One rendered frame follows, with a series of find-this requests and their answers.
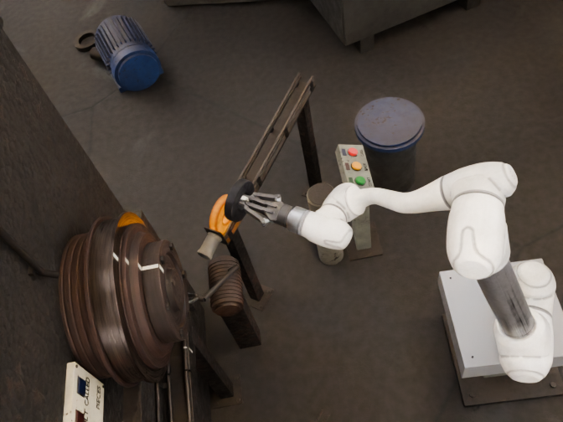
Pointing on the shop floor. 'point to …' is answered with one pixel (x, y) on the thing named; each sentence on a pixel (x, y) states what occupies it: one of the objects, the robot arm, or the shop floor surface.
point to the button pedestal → (362, 229)
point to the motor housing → (232, 302)
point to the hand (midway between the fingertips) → (239, 198)
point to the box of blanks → (374, 17)
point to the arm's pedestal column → (502, 384)
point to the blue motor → (127, 54)
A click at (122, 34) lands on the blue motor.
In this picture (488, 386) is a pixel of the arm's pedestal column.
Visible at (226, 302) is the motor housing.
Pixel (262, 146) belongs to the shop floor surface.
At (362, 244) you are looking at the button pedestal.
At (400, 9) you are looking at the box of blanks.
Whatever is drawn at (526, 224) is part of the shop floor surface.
